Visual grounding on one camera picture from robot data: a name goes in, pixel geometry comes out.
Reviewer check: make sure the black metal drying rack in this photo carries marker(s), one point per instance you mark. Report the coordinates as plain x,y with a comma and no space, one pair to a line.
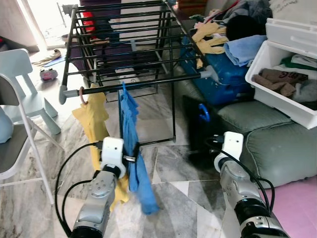
124,49

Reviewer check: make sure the light blue children's chair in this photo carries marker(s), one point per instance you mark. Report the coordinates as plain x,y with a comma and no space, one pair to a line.
22,89

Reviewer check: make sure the light blue folded cloth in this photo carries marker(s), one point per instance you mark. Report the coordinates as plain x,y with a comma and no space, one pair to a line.
245,49

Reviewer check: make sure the brown folded clothes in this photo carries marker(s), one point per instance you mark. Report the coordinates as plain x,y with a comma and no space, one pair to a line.
277,82

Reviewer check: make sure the black fabric bundle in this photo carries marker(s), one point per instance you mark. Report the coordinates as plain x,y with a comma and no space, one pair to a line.
245,27

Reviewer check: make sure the blue plastic clothes hanger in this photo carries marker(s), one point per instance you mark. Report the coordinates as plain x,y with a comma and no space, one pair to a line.
204,113

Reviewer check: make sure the white plastic basket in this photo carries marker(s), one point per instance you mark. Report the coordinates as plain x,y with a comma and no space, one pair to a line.
277,104

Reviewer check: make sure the blue t-shirt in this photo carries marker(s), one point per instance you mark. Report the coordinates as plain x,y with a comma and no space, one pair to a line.
131,119

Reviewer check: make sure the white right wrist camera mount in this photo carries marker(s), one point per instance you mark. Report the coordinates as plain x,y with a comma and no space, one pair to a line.
232,146

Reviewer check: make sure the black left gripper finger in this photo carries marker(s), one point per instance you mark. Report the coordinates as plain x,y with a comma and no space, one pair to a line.
136,150

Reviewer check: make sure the pink plastic clothes hanger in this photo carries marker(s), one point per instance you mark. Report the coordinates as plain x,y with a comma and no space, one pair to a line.
83,96

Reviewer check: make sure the pale blue cushion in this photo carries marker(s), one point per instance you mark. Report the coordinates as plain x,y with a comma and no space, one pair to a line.
5,126

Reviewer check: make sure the yellow t-shirt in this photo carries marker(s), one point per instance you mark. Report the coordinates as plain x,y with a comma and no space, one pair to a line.
91,119

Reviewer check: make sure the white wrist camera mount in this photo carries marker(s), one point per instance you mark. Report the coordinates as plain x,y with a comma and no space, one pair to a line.
232,146
112,154

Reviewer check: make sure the black garment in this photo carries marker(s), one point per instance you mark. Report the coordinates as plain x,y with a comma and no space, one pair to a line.
198,139

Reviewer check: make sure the white folding chair grey seat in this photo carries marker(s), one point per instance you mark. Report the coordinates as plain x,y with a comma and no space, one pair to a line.
12,148

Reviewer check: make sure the grey upholstered sofa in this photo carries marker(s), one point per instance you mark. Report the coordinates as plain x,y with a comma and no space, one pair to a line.
277,144

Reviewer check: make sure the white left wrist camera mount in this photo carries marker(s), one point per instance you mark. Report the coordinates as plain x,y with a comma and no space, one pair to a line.
112,154

